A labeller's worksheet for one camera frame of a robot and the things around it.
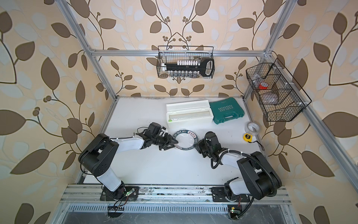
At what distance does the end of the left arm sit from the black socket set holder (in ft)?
1.16

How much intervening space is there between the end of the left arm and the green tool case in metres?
0.38

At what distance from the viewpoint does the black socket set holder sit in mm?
824

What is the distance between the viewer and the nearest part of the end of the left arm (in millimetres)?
719

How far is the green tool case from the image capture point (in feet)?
3.41

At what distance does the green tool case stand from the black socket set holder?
288 mm
